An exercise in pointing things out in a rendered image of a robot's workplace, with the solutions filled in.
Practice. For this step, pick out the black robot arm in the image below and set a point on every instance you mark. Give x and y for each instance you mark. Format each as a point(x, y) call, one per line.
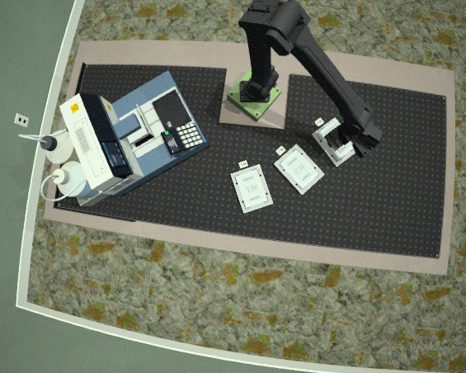
point(275, 20)

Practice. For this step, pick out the blue and white plate washer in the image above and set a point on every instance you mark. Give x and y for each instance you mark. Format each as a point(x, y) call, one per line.
point(105, 135)

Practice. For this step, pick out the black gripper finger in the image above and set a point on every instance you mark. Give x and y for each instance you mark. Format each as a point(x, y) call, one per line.
point(334, 147)

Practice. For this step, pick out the white plastic bottle with dark cap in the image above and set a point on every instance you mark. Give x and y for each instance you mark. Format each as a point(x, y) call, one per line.
point(59, 149)

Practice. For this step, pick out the white microplate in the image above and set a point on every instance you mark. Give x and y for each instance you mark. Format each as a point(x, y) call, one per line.
point(254, 183)
point(304, 174)
point(344, 148)

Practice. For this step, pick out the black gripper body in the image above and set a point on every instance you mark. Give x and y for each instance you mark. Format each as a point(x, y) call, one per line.
point(333, 137)

